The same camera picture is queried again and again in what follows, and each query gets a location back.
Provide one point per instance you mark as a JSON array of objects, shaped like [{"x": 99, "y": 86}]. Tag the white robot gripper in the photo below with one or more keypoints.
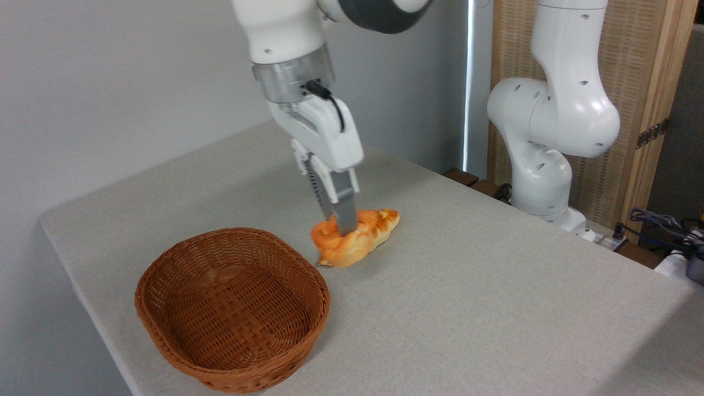
[{"x": 330, "y": 137}]

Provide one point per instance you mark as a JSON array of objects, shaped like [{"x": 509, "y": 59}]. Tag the round golden bread roll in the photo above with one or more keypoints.
[{"x": 325, "y": 234}]

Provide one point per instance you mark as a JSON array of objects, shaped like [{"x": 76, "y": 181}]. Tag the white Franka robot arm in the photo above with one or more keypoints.
[{"x": 555, "y": 110}]

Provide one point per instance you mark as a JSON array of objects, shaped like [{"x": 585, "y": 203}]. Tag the braided long bread loaf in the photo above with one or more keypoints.
[{"x": 363, "y": 242}]

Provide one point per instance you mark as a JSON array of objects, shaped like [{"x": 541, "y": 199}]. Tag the brown wicker basket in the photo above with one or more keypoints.
[{"x": 231, "y": 308}]

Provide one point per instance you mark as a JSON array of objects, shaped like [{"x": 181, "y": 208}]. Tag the black power plug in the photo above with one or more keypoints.
[{"x": 619, "y": 231}]

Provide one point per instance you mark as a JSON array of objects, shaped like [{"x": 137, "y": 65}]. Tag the metal screen hinge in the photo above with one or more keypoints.
[{"x": 653, "y": 133}]

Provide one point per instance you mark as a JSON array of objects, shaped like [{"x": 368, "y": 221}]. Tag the wooden woven folding screen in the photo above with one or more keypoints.
[{"x": 632, "y": 55}]

